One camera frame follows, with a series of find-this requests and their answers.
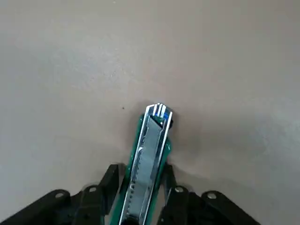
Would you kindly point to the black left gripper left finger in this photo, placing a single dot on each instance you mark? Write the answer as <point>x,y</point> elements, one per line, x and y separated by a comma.
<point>70,208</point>

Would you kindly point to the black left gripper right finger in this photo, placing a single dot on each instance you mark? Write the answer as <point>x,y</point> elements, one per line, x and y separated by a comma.
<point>199,208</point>

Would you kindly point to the green utility knife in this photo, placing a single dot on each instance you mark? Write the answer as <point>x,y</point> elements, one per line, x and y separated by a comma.
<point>146,159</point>

